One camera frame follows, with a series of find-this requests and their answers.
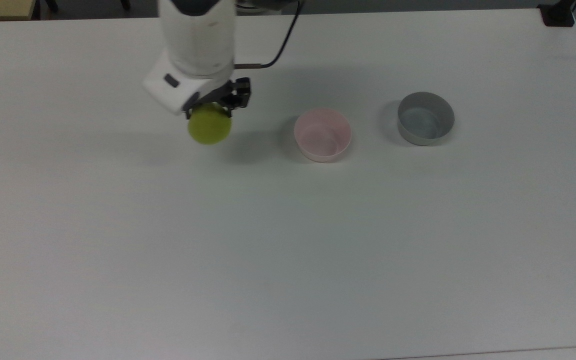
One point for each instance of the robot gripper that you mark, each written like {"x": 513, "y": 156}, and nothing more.
{"x": 173, "y": 92}

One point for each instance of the pink bowl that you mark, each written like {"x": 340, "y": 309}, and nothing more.
{"x": 323, "y": 137}

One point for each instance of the grey bowl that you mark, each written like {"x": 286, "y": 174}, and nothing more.
{"x": 425, "y": 120}

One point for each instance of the black chair leg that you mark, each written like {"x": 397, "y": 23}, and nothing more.
{"x": 51, "y": 5}
{"x": 125, "y": 4}

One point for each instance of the wooden desk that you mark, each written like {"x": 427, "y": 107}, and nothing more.
{"x": 0, "y": 9}

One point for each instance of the black table clamp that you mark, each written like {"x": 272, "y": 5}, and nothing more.
{"x": 558, "y": 15}

